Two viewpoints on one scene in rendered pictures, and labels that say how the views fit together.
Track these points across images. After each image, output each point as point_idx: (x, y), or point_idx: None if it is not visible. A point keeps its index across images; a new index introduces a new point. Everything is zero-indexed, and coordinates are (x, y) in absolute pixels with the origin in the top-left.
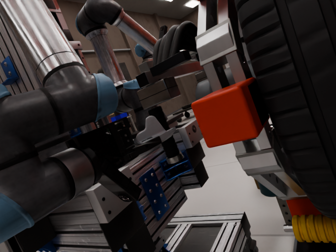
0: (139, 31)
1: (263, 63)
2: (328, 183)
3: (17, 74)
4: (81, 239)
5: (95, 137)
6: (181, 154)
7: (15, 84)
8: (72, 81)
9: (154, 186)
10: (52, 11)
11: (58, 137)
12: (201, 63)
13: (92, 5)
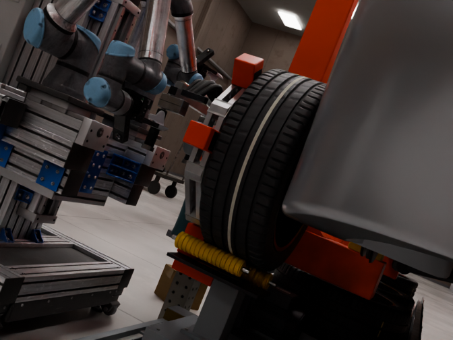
0: (189, 41)
1: (225, 128)
2: (212, 190)
3: None
4: (43, 144)
5: (136, 96)
6: (153, 148)
7: None
8: (155, 69)
9: (97, 166)
10: None
11: (85, 71)
12: (207, 110)
13: None
